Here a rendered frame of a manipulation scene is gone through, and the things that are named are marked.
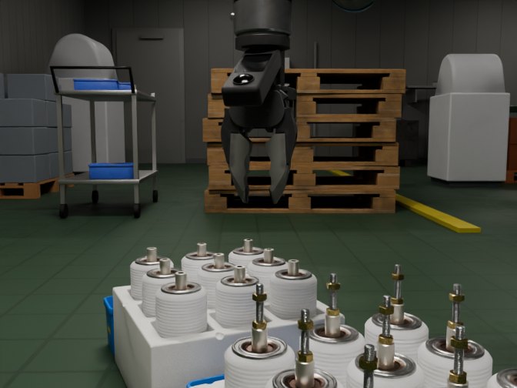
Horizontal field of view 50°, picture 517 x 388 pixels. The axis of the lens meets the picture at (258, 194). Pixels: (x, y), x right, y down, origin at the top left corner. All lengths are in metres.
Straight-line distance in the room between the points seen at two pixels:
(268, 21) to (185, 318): 0.55
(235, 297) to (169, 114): 8.24
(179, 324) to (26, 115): 3.85
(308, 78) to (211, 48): 5.76
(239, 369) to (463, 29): 9.48
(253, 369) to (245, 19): 0.44
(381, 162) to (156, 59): 6.15
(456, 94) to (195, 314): 4.76
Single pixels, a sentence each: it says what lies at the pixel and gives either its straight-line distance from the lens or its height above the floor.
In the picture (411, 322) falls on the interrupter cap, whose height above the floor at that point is 0.25.
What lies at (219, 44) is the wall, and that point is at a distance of 9.31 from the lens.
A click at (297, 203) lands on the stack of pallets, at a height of 0.06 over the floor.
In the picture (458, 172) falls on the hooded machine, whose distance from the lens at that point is 5.60.
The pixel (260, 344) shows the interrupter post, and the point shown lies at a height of 0.26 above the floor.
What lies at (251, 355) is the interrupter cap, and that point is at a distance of 0.75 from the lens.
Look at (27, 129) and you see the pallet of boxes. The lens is 4.75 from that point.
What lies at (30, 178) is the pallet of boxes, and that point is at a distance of 4.76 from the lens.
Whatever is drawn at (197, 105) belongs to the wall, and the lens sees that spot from 9.24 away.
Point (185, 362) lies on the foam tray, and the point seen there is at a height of 0.14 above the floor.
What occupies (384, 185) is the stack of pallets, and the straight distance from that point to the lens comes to 3.74.
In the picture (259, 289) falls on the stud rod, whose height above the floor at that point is 0.33.
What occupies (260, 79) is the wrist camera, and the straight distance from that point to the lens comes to 0.64.
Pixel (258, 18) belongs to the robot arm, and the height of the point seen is 0.68.
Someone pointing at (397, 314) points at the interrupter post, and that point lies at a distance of 0.89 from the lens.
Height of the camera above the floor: 0.54
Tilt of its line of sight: 7 degrees down
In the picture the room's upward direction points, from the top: straight up
